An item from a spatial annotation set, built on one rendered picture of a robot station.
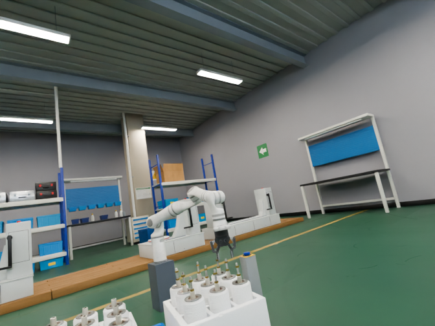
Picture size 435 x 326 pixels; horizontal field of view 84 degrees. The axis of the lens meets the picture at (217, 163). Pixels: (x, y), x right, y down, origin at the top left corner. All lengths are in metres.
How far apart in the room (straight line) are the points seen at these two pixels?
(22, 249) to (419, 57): 6.59
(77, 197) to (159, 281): 5.63
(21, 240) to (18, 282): 0.39
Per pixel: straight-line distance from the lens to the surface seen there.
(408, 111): 5.88
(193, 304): 1.16
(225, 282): 1.35
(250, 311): 1.25
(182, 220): 3.84
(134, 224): 6.88
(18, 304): 3.17
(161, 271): 1.86
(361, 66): 6.34
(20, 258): 3.26
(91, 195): 7.33
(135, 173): 7.90
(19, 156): 9.88
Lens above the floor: 0.62
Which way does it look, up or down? 10 degrees up
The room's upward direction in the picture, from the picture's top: 10 degrees counter-clockwise
